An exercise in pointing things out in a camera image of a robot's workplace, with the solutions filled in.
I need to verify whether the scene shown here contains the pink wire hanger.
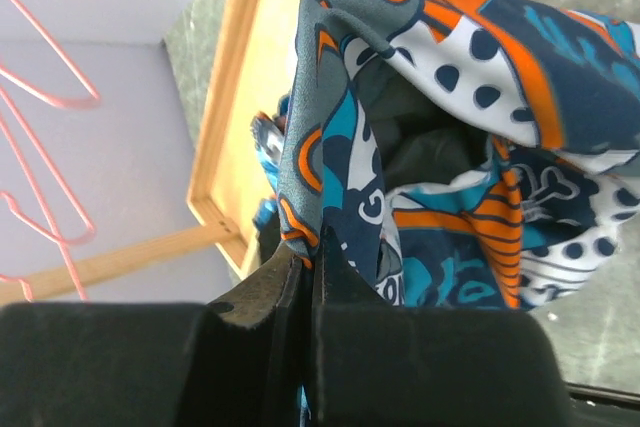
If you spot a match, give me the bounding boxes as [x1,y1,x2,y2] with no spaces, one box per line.
[1,88,96,301]
[1,0,101,110]

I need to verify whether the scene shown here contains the orange blue patterned shorts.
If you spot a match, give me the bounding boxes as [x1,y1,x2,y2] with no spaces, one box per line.
[277,0,639,310]

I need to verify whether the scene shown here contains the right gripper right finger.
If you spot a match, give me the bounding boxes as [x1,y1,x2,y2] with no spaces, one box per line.
[307,228,575,426]

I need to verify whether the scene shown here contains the wooden clothes rack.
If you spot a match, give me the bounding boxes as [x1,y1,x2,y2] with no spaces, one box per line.
[0,0,356,304]

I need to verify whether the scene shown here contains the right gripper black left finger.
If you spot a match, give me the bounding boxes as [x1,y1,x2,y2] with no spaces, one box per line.
[1,247,304,426]

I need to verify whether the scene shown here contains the blue floral shorts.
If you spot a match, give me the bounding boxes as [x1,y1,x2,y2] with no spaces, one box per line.
[250,95,290,231]

